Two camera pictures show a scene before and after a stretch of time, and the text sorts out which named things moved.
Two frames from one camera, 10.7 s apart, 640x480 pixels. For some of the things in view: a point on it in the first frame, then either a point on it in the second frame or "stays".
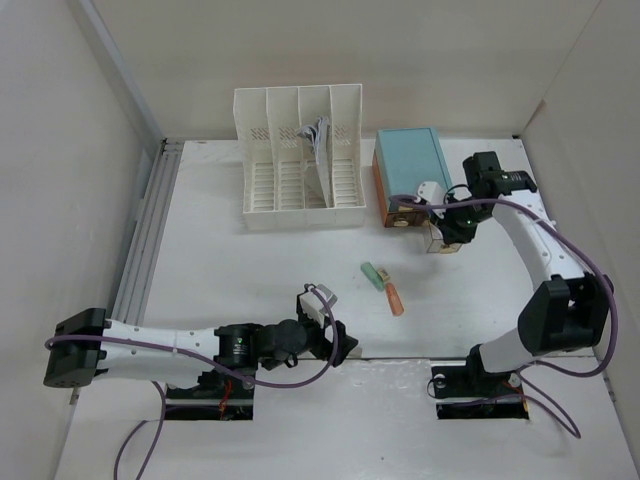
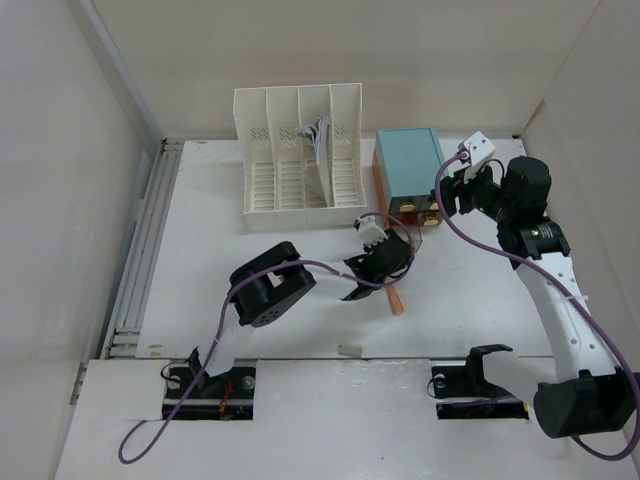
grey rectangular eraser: x=356 y=352 stays
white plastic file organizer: x=278 y=191 stays
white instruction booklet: x=319 y=137 stays
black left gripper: x=321 y=343 -> x=405 y=262
